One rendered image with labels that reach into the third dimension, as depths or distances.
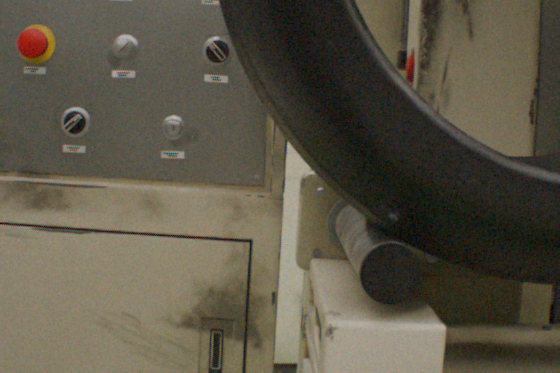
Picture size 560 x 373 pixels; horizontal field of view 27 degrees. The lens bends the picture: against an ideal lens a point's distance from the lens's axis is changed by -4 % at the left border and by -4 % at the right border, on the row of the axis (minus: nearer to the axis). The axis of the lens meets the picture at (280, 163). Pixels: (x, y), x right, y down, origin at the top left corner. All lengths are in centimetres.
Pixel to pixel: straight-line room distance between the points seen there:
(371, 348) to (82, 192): 73
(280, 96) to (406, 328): 19
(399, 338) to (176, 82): 76
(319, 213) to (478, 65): 22
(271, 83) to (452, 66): 40
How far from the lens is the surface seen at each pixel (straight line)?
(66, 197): 154
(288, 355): 436
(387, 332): 88
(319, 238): 121
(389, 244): 87
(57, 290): 155
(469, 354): 108
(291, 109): 87
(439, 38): 124
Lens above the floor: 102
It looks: 3 degrees down
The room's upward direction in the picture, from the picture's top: 3 degrees clockwise
